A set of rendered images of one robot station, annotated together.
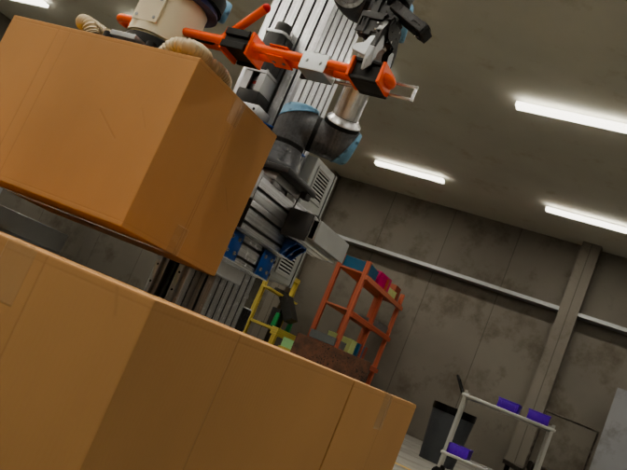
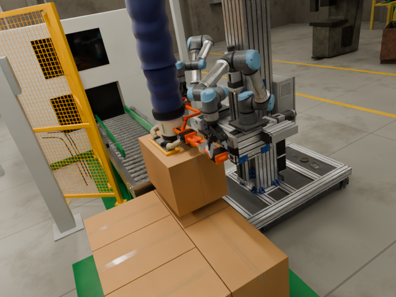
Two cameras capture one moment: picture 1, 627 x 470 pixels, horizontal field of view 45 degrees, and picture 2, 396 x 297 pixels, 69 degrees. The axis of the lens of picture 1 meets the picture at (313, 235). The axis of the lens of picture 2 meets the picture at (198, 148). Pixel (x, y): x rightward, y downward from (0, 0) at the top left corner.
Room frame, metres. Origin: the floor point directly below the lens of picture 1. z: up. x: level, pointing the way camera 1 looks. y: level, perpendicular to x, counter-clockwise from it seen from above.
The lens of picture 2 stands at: (0.49, -0.76, 1.93)
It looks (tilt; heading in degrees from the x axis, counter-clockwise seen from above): 27 degrees down; 38
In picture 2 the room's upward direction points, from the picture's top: 10 degrees counter-clockwise
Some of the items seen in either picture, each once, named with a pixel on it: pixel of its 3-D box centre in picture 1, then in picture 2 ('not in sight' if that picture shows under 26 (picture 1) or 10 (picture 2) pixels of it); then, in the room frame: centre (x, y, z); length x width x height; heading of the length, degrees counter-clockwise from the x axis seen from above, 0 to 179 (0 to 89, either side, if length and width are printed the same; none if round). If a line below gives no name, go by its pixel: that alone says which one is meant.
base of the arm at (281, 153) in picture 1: (280, 158); (247, 115); (2.35, 0.19, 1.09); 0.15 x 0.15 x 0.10
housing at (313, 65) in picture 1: (318, 67); (205, 147); (1.68, 0.14, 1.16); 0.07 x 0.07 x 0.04; 64
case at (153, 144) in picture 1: (115, 145); (181, 165); (1.89, 0.54, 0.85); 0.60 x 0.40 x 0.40; 63
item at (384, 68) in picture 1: (369, 76); (217, 155); (1.62, 0.02, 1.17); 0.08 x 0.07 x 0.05; 64
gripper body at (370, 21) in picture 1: (384, 20); (212, 129); (1.64, 0.04, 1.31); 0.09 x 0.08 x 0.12; 64
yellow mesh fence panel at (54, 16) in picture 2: not in sight; (58, 122); (1.90, 2.10, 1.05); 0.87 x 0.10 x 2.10; 114
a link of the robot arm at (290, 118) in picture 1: (297, 125); (247, 101); (2.35, 0.18, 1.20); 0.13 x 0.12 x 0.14; 92
